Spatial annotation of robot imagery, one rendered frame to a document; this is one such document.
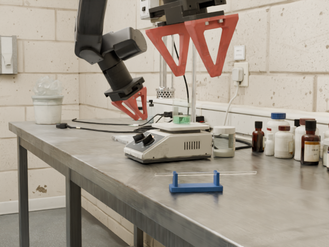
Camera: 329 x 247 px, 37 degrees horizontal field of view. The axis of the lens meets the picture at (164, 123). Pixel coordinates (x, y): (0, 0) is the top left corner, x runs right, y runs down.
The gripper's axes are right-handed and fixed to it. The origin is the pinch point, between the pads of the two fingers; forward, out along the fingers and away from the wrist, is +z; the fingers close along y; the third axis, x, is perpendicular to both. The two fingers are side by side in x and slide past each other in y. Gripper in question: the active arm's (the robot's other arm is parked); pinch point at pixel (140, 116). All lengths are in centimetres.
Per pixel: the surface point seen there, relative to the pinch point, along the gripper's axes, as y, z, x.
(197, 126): -5.4, 9.8, -10.2
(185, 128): -4.8, 8.3, -7.2
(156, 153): -3.2, 9.2, 2.7
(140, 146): 2.3, 7.0, 2.9
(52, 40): 223, -13, -97
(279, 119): -10.9, 22.1, -32.4
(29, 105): 232, 18, -60
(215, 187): -33.4, 9.6, 12.4
